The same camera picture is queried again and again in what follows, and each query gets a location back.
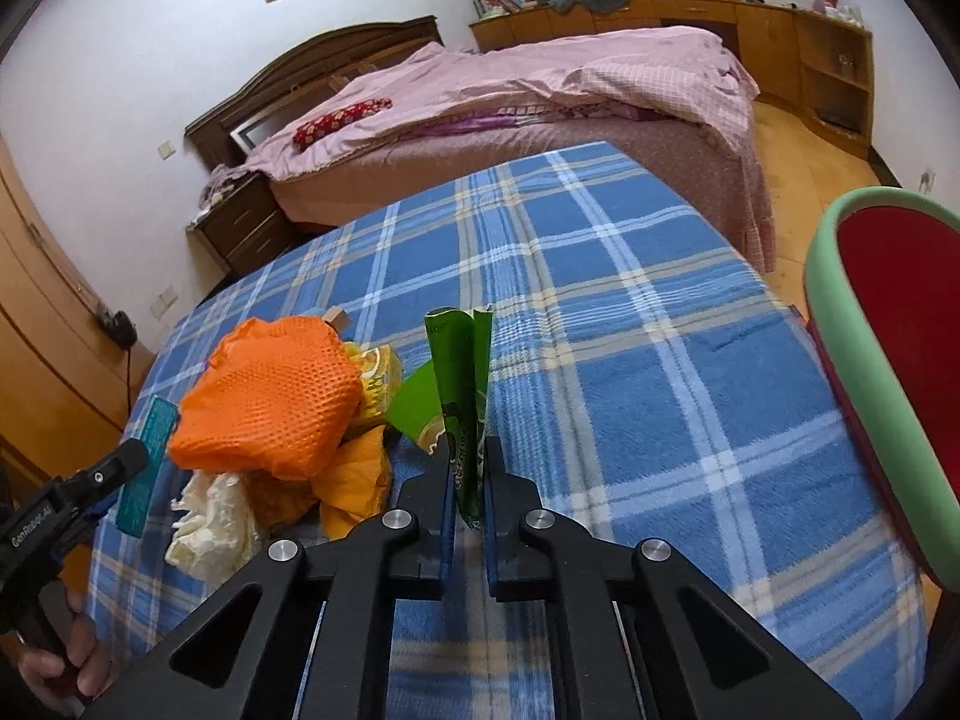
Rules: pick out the pink checked duvet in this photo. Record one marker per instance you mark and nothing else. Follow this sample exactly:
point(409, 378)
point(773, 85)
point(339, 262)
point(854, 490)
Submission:
point(562, 67)

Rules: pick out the dark wooden nightstand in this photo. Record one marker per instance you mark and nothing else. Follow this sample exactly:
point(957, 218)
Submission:
point(247, 229)

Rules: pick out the red floral pillow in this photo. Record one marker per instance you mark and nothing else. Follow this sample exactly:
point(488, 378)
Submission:
point(337, 120)

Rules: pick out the blue plaid blanket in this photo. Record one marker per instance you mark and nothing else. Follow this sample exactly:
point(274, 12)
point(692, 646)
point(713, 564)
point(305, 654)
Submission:
point(637, 360)

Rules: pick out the orange plastic bag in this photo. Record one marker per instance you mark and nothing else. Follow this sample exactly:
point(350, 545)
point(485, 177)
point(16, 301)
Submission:
point(352, 484)

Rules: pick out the black power adapter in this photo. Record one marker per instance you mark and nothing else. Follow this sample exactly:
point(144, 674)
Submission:
point(118, 326)

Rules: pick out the light green snack packet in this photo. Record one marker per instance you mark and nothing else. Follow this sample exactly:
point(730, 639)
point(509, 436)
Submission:
point(412, 405)

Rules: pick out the wooden stick piece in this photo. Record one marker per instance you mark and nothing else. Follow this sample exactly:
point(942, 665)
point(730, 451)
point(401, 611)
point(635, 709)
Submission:
point(336, 317)

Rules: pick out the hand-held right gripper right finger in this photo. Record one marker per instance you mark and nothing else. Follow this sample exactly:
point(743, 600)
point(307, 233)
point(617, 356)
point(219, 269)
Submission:
point(491, 495)

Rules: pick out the white crumpled plastic bag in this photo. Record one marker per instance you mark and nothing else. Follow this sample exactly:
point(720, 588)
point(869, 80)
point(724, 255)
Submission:
point(210, 525)

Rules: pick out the pale cloth on nightstand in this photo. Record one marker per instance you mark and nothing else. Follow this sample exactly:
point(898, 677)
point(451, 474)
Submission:
point(221, 184)

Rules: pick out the teal flat packet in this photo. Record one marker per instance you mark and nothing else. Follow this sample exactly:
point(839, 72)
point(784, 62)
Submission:
point(146, 465)

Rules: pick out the white wall socket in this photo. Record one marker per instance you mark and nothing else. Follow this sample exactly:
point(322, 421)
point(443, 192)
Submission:
point(928, 180)
point(165, 149)
point(163, 302)

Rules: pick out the orange foam fruit net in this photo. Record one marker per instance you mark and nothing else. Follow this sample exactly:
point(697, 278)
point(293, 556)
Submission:
point(270, 397)

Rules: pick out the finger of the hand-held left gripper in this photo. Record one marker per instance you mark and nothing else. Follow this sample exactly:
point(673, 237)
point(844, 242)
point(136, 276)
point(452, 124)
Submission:
point(101, 511)
point(112, 469)

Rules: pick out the person's left hand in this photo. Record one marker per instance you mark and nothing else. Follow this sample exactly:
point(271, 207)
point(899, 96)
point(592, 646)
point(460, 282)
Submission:
point(88, 645)

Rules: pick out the dark wooden bed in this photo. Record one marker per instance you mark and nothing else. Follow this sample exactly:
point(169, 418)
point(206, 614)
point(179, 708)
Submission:
point(525, 142)

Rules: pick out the pink and white desk items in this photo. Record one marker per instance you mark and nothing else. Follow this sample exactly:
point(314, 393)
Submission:
point(836, 10)

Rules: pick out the dark green snack wrapper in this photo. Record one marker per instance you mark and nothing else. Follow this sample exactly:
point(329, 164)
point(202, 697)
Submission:
point(465, 390)

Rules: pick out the red basin with green rim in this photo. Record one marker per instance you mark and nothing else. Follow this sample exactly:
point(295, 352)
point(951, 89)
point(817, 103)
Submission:
point(885, 300)

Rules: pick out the yellow cardboard box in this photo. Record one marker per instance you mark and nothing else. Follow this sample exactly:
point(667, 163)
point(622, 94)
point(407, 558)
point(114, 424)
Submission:
point(379, 382)

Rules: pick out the light wooden wardrobe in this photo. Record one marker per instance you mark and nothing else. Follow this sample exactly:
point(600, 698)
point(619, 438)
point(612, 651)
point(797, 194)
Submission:
point(52, 330)

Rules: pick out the row of books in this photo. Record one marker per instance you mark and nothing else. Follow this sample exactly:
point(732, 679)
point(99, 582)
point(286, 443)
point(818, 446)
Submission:
point(499, 4)

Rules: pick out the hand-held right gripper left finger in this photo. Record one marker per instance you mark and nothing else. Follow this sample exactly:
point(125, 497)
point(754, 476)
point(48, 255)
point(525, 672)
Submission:
point(448, 487)

